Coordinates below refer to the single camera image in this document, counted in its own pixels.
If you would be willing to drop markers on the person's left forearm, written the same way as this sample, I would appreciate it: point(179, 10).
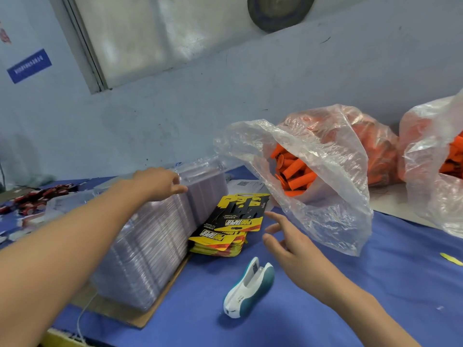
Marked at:
point(58, 263)

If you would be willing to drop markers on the blue wall sign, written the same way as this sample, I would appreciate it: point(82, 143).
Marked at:
point(29, 66)

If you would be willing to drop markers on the teal hand stapler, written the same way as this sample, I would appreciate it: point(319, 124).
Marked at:
point(249, 289)

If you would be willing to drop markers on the pile of dark red parts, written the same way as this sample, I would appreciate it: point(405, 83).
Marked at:
point(40, 197)

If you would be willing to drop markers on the yellow plastic crate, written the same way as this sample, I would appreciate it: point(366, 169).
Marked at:
point(61, 338)

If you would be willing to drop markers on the grey framed window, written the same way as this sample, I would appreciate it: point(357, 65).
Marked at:
point(166, 32)

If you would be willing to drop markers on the stack of yellow black cards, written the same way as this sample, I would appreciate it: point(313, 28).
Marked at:
point(228, 224)

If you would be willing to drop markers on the white printed paper sheet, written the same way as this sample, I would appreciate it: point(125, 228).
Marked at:
point(246, 186)

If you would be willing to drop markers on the small yellow scrap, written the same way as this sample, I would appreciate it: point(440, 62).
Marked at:
point(452, 259)

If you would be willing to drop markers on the stack of clear blister shells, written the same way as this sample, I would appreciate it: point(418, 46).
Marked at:
point(152, 242)

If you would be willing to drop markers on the person's left hand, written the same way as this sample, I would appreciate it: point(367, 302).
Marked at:
point(155, 184)

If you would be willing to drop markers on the person's right hand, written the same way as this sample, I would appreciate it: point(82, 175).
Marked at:
point(300, 260)

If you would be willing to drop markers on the large clear plastic bag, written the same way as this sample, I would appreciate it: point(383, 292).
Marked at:
point(419, 177)

